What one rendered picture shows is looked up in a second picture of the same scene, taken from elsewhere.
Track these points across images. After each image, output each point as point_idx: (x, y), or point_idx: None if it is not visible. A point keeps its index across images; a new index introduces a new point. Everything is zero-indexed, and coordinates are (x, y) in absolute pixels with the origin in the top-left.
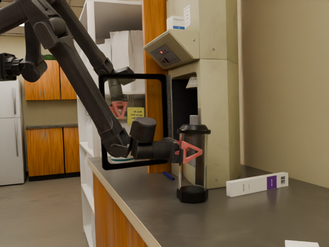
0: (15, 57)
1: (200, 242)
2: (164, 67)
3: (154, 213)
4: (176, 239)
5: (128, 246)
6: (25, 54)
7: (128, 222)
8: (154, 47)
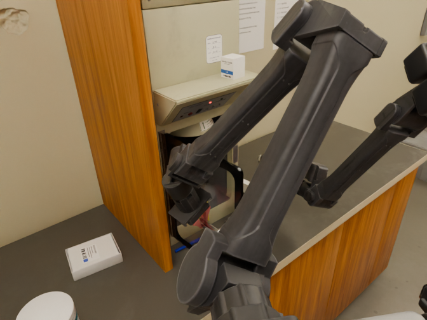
0: (251, 305)
1: None
2: (169, 123)
3: (313, 220)
4: (345, 202)
5: (272, 293)
6: (274, 240)
7: (278, 272)
8: (208, 98)
